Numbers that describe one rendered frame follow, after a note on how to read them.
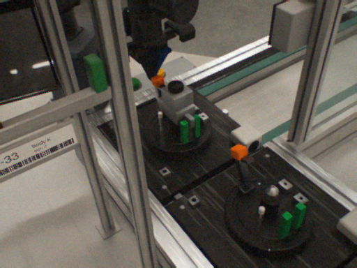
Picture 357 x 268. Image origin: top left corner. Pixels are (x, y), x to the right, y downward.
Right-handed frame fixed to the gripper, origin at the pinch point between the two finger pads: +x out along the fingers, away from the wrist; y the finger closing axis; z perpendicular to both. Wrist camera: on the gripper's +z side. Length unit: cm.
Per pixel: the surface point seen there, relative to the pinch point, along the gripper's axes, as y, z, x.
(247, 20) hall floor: -175, 152, 109
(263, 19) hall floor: -186, 145, 109
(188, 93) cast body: -1.3, -11.1, 0.7
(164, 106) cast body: 2.1, -7.6, 4.5
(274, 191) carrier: 0.0, -34.7, 4.4
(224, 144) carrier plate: -5.9, -16.7, 12.2
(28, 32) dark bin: 25.1, -24.5, -26.3
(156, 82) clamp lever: 0.7, -3.2, 1.9
